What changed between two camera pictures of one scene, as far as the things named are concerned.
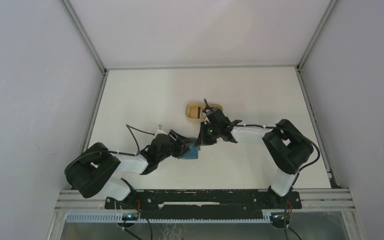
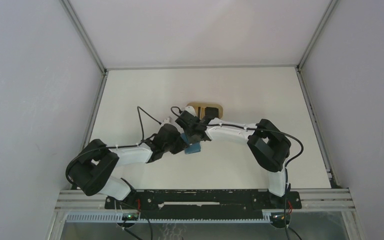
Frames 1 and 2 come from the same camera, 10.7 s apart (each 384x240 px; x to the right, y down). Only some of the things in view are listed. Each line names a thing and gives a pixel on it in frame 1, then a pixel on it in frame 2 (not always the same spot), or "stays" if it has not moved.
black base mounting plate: x=204 y=199 stays
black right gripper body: x=209 y=133 -> x=190 y=138
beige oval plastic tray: x=194 y=110 stays
